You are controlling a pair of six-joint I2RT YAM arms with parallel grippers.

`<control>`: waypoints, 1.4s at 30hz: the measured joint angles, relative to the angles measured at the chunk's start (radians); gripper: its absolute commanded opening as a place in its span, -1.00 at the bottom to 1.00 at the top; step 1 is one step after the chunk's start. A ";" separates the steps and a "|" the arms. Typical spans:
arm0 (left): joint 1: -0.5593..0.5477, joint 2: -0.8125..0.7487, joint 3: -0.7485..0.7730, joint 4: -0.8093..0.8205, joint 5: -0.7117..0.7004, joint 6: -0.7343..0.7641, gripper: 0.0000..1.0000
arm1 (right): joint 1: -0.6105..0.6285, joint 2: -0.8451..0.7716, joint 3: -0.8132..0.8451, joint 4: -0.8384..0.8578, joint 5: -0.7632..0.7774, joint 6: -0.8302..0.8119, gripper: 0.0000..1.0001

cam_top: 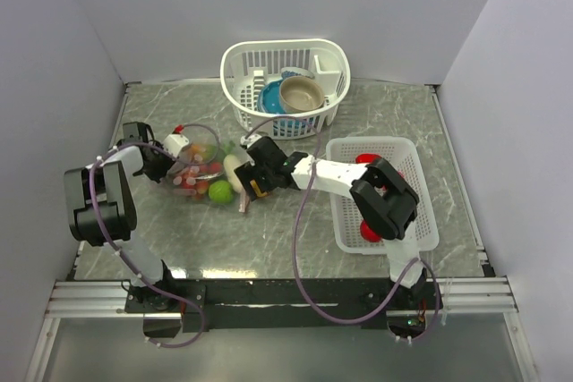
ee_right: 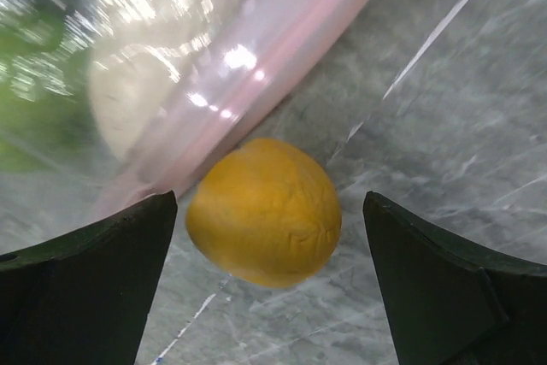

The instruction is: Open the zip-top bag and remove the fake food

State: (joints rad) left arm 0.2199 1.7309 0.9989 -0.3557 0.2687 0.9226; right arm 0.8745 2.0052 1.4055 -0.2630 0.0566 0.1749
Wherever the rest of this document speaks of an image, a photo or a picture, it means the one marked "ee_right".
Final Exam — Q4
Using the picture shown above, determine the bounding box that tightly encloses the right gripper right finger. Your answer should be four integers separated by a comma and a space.
363, 191, 546, 365

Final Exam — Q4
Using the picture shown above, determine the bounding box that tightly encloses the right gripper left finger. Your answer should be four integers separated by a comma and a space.
1, 192, 178, 365

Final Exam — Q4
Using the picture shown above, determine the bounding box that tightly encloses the green fake fruit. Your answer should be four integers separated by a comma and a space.
1, 9, 94, 173

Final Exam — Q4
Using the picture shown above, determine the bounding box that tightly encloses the orange fake fruit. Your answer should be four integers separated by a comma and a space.
185, 138, 342, 288

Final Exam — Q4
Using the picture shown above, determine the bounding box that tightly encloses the clear zip top bag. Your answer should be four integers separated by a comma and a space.
1, 0, 546, 364

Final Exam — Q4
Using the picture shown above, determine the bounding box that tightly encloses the white fake radish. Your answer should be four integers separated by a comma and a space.
89, 0, 244, 159

